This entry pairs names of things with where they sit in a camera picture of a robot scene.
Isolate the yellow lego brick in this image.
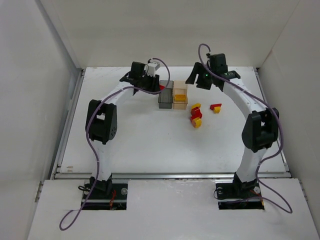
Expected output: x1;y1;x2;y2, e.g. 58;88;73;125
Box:
213;106;221;114
174;94;187;102

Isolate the red curved lego brick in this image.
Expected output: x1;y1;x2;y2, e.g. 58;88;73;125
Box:
210;103;222;110

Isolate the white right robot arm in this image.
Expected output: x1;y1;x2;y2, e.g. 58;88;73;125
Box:
186;53;279;200

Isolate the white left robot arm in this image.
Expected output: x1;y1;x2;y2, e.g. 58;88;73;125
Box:
85;59;161;196

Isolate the smoky grey plastic container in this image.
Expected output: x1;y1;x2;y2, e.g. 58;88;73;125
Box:
158;80;174;109

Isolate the clear tan plastic container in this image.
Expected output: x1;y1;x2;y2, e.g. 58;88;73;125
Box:
172;80;188;110

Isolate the lower red yellow lego stack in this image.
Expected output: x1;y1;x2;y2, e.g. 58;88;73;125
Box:
190;116;202;129

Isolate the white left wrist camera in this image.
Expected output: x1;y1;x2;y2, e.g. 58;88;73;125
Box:
145;58;161;77

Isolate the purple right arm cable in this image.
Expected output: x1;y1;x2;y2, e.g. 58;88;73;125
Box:
198;43;293;214

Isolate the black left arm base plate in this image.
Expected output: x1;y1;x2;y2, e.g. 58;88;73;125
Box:
78;183;128;211

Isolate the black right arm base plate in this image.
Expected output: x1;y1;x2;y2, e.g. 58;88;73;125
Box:
214;181;265;210

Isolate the aluminium frame rail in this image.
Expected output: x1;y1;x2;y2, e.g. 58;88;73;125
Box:
51;171;292;180

